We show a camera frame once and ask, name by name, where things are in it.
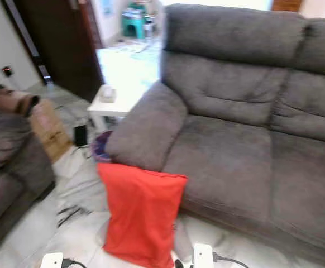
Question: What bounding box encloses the dark brown wooden door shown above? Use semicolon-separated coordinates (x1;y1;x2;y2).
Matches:
12;0;103;103

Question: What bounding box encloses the red pillow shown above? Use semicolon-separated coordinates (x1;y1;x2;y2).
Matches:
97;162;188;268

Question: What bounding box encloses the grey fabric two-seat sofa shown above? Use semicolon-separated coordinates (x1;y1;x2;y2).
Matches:
105;4;325;263

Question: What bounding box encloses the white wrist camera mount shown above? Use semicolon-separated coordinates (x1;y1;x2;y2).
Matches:
41;252;64;268
193;243;215;268

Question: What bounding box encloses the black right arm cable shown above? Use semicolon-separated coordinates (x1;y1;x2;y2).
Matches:
213;252;250;268

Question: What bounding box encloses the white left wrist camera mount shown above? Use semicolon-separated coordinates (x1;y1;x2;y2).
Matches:
41;252;64;268

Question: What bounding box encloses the purple basket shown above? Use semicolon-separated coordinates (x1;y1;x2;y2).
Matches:
93;131;114;163

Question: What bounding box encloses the grey fabric armchair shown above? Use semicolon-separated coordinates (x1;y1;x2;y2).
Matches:
0;89;56;256

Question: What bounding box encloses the small black device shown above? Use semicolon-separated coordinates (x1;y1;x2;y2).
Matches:
74;125;89;147

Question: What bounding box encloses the white side table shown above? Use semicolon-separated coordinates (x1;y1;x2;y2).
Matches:
88;84;138;132

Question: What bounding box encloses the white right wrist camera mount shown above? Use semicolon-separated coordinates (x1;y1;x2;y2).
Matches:
193;243;215;268

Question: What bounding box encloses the brown cardboard box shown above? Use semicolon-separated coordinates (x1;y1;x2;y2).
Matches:
31;100;74;163

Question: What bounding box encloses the beige tissue box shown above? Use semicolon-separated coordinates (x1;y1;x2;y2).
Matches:
100;85;117;104

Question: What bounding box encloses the teal plastic stool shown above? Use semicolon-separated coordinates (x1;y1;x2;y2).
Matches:
122;3;150;40

